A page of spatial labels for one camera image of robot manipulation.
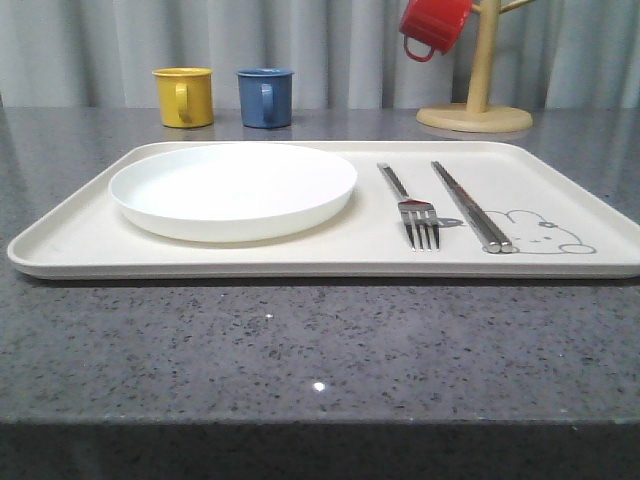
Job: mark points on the silver metal fork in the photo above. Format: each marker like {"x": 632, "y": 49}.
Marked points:
{"x": 419, "y": 217}

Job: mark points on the white round plate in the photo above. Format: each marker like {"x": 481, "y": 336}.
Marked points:
{"x": 234, "y": 192}

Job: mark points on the silver chopstick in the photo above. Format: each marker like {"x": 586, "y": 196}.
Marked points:
{"x": 487, "y": 238}
{"x": 506, "y": 244}

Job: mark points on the blue enamel mug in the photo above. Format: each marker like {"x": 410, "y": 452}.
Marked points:
{"x": 265, "y": 97}

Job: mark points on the yellow enamel mug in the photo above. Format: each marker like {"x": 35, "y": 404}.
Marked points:
{"x": 185, "y": 96}

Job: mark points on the wooden mug tree stand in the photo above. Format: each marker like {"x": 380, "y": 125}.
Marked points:
{"x": 477, "y": 115}

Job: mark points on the cream rabbit serving tray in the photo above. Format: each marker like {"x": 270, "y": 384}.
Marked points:
{"x": 558, "y": 229}

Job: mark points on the red enamel mug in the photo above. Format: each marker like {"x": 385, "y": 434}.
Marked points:
{"x": 434, "y": 23}

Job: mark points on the grey pleated curtain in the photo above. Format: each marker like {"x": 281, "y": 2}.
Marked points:
{"x": 344, "y": 54}

